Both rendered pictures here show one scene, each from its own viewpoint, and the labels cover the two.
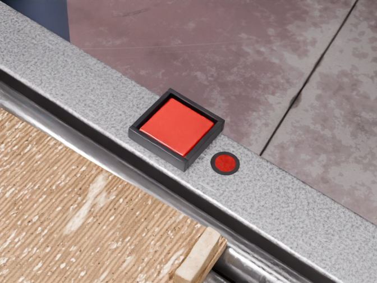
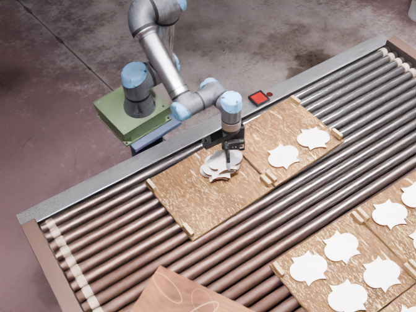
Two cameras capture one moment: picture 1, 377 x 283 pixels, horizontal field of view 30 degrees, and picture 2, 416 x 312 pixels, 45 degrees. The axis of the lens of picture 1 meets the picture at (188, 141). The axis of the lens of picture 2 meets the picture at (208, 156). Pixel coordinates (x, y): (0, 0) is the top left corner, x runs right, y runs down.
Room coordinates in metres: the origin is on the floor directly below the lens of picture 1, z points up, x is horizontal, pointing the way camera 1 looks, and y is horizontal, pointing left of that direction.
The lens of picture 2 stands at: (-0.09, 1.67, 2.62)
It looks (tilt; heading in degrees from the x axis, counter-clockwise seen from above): 51 degrees down; 298
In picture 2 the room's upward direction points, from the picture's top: 2 degrees counter-clockwise
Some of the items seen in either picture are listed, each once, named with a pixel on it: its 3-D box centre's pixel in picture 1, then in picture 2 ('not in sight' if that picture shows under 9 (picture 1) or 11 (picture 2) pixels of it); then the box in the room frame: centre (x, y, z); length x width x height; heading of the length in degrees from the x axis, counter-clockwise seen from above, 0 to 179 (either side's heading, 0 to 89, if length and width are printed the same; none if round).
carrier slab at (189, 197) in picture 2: not in sight; (208, 186); (0.47, 0.59, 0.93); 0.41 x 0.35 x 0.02; 63
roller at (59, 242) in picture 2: not in sight; (251, 140); (0.42, 0.26, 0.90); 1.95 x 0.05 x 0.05; 60
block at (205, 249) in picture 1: (198, 259); (295, 100); (0.31, -0.02, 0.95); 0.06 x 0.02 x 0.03; 153
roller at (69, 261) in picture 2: not in sight; (265, 154); (0.33, 0.31, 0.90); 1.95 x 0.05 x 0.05; 60
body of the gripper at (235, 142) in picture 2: not in sight; (232, 135); (0.42, 0.48, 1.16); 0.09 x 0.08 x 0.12; 35
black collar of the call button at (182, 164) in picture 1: (176, 128); (259, 98); (0.48, 0.01, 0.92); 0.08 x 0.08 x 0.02; 60
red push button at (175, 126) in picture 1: (176, 129); (259, 98); (0.48, 0.01, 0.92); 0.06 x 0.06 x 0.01; 60
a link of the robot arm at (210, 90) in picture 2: not in sight; (211, 94); (0.52, 0.45, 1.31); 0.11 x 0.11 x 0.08; 61
